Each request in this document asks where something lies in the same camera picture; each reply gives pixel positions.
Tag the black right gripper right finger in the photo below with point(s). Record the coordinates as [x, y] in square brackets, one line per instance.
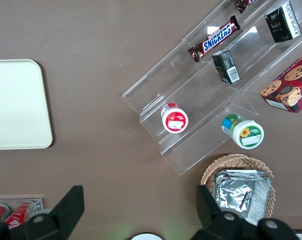
[215, 225]

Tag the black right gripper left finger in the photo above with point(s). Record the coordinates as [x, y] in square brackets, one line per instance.
[63, 212]

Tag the woven wicker basket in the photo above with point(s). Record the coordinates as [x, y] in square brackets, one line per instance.
[230, 161]

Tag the cream plastic tray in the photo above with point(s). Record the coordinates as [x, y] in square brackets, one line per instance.
[16, 105]

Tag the clear acrylic can holder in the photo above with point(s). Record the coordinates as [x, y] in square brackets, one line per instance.
[39, 203]

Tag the white round object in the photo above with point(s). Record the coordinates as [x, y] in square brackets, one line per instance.
[147, 237]

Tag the green sunflower lid jar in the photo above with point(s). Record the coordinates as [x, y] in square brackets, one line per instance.
[246, 133]

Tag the red lid jar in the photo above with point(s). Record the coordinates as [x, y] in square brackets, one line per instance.
[175, 121]

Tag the clear acrylic stepped display stand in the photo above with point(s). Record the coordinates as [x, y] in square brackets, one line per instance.
[203, 82]

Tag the red chocolate chip cookie box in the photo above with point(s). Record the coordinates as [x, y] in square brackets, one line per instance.
[289, 87]

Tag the small black barcode carton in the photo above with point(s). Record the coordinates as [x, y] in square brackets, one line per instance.
[225, 66]

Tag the Snickers chocolate bar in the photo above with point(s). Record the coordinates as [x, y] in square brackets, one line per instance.
[216, 40]

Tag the tall black drink carton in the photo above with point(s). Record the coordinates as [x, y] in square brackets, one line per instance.
[281, 23]

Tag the brown wrapped chocolate bar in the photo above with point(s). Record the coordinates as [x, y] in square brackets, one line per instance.
[241, 3]

